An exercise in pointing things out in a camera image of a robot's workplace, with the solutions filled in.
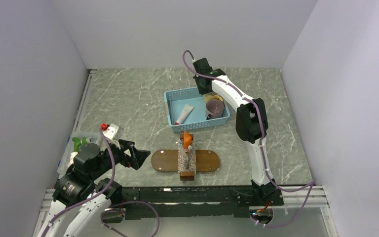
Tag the green white object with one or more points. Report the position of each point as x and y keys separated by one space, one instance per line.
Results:
x=77 y=143

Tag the purple mug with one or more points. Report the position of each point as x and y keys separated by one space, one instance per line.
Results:
x=214 y=109

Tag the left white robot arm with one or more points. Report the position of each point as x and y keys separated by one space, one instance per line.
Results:
x=77 y=198

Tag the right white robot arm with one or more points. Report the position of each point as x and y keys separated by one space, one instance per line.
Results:
x=251 y=123

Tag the yellow mug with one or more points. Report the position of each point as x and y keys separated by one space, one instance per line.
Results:
x=212 y=95

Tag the brown oval wooden tray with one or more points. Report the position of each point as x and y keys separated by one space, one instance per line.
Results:
x=167 y=160

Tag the orange toothpaste tube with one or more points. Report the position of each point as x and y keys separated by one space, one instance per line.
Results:
x=186 y=139

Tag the black base frame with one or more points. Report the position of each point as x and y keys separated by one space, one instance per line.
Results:
x=195 y=201

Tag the clear acrylic toothbrush holder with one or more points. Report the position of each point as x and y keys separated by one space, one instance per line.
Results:
x=186 y=157

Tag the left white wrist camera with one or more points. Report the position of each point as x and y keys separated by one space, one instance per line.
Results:
x=112 y=133

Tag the white red toothpaste tube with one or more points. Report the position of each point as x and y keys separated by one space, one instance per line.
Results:
x=184 y=114

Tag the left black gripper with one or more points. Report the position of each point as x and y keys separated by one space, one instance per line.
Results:
x=136 y=157

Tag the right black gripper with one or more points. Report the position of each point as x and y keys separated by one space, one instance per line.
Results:
x=202 y=91

